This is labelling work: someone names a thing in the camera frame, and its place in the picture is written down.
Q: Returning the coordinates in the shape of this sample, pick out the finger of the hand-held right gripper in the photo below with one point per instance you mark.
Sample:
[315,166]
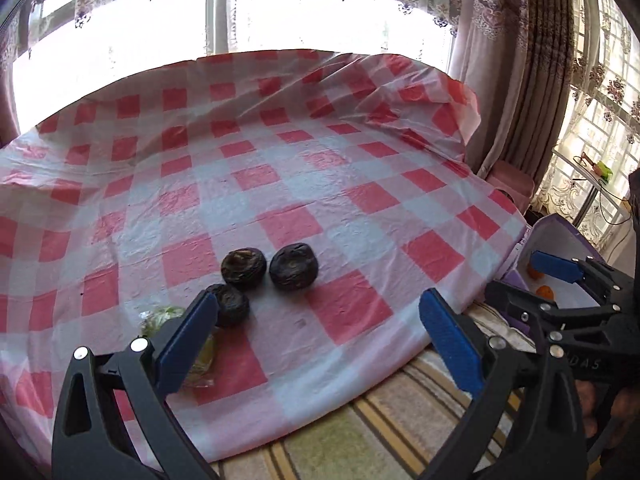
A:
[555,266]
[520,305]

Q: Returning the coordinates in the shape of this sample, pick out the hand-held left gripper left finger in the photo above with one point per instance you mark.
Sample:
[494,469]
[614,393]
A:
[187,335]

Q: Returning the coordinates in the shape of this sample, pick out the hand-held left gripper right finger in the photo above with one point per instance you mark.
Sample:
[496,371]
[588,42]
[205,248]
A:
[450,340]

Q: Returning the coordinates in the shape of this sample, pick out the large orange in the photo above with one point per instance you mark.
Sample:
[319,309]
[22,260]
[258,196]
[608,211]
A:
[535,273]
[546,292]

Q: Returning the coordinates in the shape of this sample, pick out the purple cardboard box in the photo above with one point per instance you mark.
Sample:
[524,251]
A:
[555,240]

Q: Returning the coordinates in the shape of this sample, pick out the green fruit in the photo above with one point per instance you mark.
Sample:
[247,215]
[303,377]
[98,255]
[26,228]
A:
[155,317]

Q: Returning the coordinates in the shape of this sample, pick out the dark wrinkled passion fruit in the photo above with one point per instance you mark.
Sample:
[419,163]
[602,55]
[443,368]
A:
[232,305]
[244,269]
[295,266]

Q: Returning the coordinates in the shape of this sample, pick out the person's right hand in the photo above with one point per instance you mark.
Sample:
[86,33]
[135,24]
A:
[587,410]

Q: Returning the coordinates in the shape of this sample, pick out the pink plastic stool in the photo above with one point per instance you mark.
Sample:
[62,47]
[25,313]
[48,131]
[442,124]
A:
[505,180]

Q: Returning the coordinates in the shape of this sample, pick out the glass side table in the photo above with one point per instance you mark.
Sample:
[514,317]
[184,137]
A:
[575,166]

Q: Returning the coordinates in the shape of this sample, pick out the small green object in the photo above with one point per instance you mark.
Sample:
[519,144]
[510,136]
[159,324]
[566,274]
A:
[603,172]

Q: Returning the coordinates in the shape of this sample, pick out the striped towel cushion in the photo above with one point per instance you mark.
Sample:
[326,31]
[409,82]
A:
[350,440]

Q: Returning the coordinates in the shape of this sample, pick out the red checkered plastic tablecloth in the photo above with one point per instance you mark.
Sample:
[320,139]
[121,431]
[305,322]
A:
[300,170]

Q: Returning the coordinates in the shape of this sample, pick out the pink brown heavy curtain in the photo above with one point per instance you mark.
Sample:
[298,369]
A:
[500,60]

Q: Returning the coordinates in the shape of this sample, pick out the window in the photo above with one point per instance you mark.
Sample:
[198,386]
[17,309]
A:
[150,35]

